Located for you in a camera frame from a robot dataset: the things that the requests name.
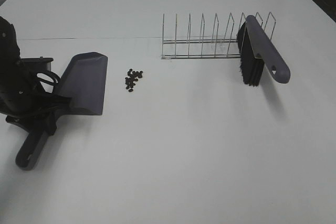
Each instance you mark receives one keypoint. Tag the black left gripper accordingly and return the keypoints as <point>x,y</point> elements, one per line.
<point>34,106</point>

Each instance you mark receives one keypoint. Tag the grey plastic dustpan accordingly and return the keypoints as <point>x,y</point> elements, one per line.
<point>84,80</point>

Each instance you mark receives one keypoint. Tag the pile of coffee beans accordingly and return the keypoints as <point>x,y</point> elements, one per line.
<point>131,79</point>

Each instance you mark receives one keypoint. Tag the grey brush black bristles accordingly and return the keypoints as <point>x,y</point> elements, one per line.
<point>256,52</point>

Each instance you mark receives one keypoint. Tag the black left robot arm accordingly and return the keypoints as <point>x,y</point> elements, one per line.
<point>13,70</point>

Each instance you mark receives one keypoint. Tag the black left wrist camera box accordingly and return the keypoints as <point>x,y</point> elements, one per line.
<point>38,65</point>

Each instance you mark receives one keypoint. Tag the metal wire dish rack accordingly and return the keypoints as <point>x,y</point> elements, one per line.
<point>181,39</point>

